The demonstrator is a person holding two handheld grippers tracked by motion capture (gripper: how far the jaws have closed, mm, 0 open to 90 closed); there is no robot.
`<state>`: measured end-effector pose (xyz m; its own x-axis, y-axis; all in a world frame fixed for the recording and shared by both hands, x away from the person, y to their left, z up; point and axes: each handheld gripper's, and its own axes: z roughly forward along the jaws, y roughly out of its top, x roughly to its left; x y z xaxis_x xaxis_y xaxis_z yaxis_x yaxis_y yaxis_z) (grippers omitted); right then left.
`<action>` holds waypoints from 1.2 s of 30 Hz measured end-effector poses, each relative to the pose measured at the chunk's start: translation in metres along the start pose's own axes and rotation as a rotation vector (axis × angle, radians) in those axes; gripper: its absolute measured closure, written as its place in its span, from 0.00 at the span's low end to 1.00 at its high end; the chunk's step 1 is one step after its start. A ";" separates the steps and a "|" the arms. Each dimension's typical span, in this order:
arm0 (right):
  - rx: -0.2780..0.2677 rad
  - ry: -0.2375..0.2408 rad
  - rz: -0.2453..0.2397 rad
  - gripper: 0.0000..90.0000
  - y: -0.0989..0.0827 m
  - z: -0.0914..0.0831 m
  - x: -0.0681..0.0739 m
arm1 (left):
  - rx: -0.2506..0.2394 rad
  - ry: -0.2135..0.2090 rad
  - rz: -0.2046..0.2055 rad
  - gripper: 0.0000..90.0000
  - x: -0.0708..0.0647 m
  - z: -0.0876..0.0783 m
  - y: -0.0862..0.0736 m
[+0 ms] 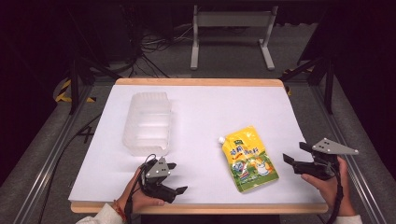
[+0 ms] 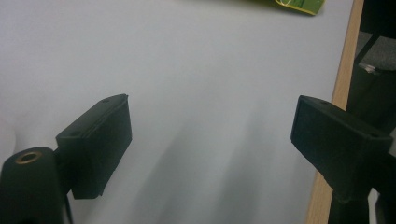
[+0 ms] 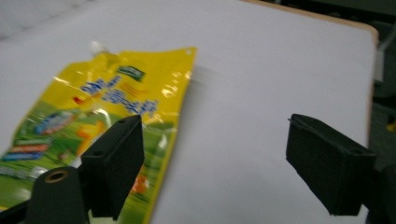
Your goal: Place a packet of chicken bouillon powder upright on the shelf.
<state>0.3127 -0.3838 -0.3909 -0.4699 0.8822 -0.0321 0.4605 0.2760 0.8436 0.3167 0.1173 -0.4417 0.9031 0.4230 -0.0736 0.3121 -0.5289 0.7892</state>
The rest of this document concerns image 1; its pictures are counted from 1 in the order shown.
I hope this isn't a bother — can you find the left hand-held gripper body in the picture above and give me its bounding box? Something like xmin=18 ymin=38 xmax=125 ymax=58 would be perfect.
xmin=138 ymin=156 xmax=177 ymax=204

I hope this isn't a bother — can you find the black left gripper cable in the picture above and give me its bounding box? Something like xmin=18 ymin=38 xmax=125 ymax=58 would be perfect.
xmin=123 ymin=153 xmax=159 ymax=224

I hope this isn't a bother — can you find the white table sheet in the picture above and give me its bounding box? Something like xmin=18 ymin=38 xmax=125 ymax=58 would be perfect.
xmin=67 ymin=84 xmax=327 ymax=205

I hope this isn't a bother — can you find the person's right hand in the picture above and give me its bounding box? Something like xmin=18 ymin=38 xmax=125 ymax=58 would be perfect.
xmin=300 ymin=156 xmax=357 ymax=217

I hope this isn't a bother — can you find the black tape cross mark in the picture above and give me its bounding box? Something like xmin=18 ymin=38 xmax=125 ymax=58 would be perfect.
xmin=78 ymin=126 xmax=95 ymax=144

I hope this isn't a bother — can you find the black tripod stand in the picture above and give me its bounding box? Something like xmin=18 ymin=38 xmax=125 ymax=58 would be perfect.
xmin=65 ymin=54 xmax=123 ymax=116
xmin=277 ymin=55 xmax=336 ymax=115

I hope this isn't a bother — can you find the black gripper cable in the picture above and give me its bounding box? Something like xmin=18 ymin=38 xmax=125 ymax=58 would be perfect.
xmin=323 ymin=169 xmax=345 ymax=224
xmin=123 ymin=153 xmax=159 ymax=224

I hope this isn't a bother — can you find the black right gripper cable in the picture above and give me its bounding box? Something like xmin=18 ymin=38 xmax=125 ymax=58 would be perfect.
xmin=323 ymin=169 xmax=345 ymax=224

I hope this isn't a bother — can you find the black floor cable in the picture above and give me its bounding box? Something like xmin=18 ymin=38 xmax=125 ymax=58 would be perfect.
xmin=36 ymin=113 xmax=103 ymax=224

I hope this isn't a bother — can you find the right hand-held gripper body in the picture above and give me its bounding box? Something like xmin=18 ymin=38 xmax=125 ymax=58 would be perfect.
xmin=292 ymin=137 xmax=360 ymax=181

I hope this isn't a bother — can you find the bundle of floor cables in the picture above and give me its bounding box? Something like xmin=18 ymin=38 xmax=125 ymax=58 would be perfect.
xmin=122 ymin=22 xmax=194 ymax=79

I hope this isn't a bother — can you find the yellow spouted sauce pouch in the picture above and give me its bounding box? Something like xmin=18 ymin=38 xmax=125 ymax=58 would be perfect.
xmin=218 ymin=125 xmax=280 ymax=194

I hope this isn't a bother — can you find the person's left hand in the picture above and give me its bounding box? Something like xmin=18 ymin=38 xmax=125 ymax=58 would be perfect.
xmin=120 ymin=167 xmax=165 ymax=217

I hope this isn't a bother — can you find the clear plastic container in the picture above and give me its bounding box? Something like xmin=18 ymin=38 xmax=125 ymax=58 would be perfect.
xmin=121 ymin=91 xmax=173 ymax=158

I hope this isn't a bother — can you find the yellow black hazard tape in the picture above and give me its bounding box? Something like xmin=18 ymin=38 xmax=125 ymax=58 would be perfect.
xmin=54 ymin=78 xmax=97 ymax=104
xmin=282 ymin=67 xmax=314 ymax=97

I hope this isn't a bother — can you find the aluminium frame rail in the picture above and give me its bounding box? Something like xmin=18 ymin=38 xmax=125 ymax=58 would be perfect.
xmin=12 ymin=83 xmax=96 ymax=224
xmin=309 ymin=84 xmax=389 ymax=224

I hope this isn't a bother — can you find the white metal stand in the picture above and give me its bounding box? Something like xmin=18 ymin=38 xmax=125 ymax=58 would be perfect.
xmin=190 ymin=4 xmax=280 ymax=72

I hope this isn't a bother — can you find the red wrist bracelet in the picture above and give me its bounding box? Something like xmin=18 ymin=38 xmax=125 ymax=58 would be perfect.
xmin=112 ymin=199 xmax=127 ymax=222

